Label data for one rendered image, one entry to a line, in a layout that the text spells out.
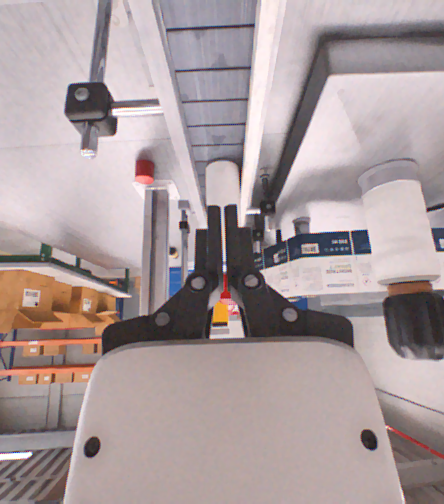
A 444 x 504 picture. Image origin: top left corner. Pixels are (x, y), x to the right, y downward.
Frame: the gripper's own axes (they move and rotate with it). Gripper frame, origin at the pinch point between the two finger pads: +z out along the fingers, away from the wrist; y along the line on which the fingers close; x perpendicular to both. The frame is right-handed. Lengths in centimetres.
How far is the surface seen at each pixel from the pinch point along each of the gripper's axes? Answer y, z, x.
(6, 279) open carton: -134, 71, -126
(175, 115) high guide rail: -3.3, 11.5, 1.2
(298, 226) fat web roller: 18, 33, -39
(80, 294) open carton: -135, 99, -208
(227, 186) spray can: 0.7, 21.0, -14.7
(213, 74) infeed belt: -0.5, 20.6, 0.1
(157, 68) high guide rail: -3.6, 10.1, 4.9
